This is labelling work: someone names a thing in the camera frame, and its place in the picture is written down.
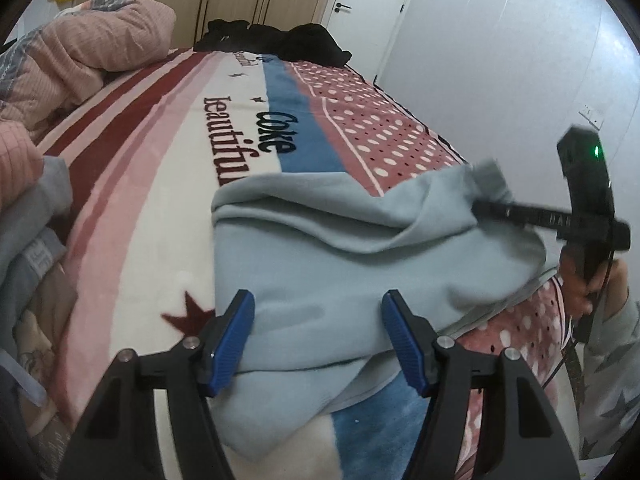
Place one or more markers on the person's right forearm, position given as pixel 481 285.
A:
pixel 612 385

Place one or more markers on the grey-blue folded garment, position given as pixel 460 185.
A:
pixel 27 230

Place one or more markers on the pale printed cloth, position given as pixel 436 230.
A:
pixel 40 375

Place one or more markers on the light blue sweater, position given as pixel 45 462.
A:
pixel 350 270

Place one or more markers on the person's right hand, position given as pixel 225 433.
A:
pixel 580 295

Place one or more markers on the striped dotted printed blanket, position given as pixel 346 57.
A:
pixel 165 200

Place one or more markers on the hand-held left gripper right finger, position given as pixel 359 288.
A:
pixel 404 342

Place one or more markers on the black clothes pile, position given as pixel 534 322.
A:
pixel 305 42

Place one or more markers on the pink ribbed quilt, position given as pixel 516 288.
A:
pixel 65 55

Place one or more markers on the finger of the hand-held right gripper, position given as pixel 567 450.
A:
pixel 520 212

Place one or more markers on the white door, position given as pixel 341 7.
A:
pixel 370 10

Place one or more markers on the white wall socket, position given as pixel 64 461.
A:
pixel 591 116

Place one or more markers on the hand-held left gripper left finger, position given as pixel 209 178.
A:
pixel 230 342

